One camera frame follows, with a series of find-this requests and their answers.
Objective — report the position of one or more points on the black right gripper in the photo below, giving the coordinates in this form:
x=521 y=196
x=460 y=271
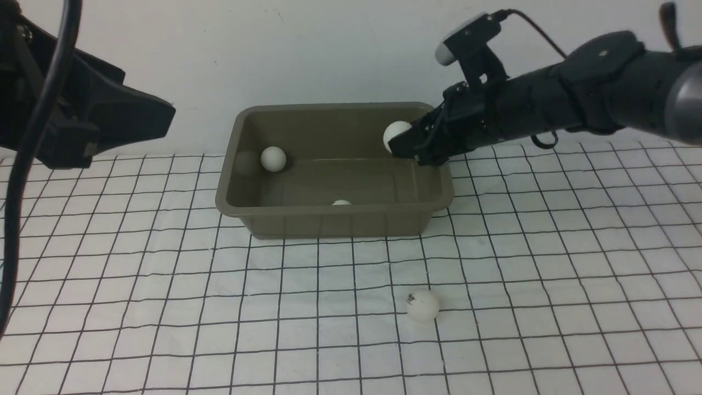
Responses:
x=468 y=120

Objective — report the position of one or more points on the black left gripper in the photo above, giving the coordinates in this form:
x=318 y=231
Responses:
x=95 y=111

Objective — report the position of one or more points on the white ping-pong ball red logo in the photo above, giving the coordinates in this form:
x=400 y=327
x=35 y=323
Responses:
x=394 y=130

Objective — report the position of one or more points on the white ping-pong ball dark logo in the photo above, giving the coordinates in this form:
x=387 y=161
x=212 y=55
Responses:
x=422 y=305

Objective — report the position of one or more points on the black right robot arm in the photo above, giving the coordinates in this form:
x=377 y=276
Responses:
x=609 y=83

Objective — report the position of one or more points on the olive plastic storage bin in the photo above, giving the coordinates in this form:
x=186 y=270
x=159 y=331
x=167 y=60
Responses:
x=334 y=152

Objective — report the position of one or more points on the white grid-pattern tablecloth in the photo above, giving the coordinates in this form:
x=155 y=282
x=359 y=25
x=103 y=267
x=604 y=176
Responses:
x=575 y=271

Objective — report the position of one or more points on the black wrist camera on right gripper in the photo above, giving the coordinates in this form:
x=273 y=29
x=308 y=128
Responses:
x=468 y=46

